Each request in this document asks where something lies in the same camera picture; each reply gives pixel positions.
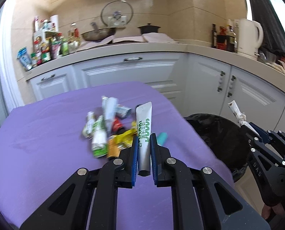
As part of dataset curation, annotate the black cast iron pot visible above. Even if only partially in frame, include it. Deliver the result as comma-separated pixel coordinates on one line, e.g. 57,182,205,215
138,23,161,35

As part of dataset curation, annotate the red tube black cap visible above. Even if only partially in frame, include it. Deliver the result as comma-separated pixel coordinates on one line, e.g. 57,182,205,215
112,118,126,135

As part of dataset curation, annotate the cabinet door handle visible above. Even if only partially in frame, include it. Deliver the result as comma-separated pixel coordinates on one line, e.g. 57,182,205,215
227,75,236,98
217,71,225,92

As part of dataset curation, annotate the left cabinet handle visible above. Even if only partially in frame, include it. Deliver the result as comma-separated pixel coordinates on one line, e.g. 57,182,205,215
41,74,55,81

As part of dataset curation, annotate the purple tablecloth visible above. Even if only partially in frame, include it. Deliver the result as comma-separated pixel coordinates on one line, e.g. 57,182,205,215
0,82,234,227

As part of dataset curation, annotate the white knotted wrapper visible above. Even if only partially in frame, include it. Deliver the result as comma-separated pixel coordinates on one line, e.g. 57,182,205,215
228,100,260,136

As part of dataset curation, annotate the metal wok pan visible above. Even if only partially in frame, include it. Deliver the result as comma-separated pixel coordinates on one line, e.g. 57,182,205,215
81,22,116,42

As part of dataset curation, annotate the pink cloth on stove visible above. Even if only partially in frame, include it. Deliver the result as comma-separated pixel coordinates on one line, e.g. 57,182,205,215
78,33,178,51

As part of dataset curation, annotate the dark glass bottle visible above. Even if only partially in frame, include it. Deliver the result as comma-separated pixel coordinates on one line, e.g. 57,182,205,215
212,24,217,48

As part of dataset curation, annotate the white green toothpaste tube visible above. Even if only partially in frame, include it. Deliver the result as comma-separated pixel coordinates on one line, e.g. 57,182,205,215
136,102,152,177

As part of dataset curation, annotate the dark soy sauce bottle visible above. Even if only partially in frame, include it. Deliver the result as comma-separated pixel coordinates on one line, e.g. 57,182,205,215
226,25,236,53

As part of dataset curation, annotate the white electric kettle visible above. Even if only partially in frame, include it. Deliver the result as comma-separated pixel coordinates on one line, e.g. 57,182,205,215
237,19,264,60

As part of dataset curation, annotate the yellow foil wrapper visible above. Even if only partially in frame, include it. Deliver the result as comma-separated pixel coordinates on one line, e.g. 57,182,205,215
115,121,137,148

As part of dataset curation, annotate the teal small object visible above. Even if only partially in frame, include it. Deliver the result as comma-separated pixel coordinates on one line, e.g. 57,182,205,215
156,132,168,146

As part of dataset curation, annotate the blue white snack bag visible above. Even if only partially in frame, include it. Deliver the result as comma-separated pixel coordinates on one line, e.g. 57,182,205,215
17,47,32,71

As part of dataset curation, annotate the red labelled bottle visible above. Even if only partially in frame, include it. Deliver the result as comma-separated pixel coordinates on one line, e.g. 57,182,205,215
216,26,227,50

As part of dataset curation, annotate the white blue lettered tube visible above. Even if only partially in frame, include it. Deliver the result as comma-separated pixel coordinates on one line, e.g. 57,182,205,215
102,96,118,132

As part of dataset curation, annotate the white spice rack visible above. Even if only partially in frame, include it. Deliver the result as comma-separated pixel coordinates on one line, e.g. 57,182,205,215
33,29,62,54

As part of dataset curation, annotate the person's hand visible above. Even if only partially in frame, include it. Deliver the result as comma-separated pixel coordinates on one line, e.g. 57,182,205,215
261,204,282,220

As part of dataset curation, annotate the glass pot lid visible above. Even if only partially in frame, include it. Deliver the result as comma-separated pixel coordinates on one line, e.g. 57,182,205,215
100,0,134,29

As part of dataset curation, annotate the silver yellow wrapper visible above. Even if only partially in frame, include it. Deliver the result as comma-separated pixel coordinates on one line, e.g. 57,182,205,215
91,115,108,158

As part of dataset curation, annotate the black trash bin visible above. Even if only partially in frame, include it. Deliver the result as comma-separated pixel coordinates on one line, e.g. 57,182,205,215
185,113,249,182

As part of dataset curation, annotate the white light blue tube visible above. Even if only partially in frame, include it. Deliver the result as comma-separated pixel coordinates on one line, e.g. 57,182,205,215
115,104,131,119

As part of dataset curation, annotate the orange packet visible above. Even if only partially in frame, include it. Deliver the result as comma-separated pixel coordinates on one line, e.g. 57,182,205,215
107,135,120,160

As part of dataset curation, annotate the green white sachet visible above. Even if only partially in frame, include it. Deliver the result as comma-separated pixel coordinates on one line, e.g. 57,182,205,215
82,111,95,138

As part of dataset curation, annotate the drawer handle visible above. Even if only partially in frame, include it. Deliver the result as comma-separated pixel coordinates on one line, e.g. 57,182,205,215
123,57,143,62

